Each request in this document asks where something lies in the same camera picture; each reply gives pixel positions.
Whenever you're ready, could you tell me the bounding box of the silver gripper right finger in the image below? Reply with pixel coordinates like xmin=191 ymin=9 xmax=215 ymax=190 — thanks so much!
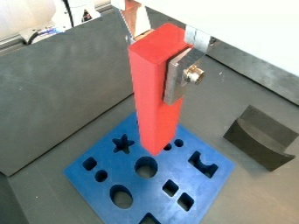
xmin=163 ymin=25 xmax=215 ymax=105

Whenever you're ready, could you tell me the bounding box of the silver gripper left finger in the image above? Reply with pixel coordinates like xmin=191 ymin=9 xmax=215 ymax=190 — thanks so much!
xmin=111 ymin=0 xmax=152 ymax=45

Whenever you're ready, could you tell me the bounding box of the red rectangular block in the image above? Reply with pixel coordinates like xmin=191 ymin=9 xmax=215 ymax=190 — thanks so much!
xmin=128 ymin=23 xmax=188 ymax=156

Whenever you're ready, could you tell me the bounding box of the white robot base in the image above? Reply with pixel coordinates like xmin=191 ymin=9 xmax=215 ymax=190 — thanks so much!
xmin=20 ymin=0 xmax=100 ymax=46

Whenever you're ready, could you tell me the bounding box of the dark grey foam mat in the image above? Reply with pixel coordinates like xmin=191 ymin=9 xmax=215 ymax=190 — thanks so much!
xmin=0 ymin=13 xmax=132 ymax=176

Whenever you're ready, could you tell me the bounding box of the black curved foam block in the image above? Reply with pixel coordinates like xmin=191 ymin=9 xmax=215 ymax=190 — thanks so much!
xmin=223 ymin=105 xmax=299 ymax=171

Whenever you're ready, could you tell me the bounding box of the blue shape sorting board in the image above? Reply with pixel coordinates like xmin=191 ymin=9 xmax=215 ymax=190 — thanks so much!
xmin=64 ymin=114 xmax=235 ymax=224

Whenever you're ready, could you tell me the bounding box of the black cable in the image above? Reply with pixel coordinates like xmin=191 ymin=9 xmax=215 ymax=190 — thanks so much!
xmin=26 ymin=31 xmax=43 ymax=46

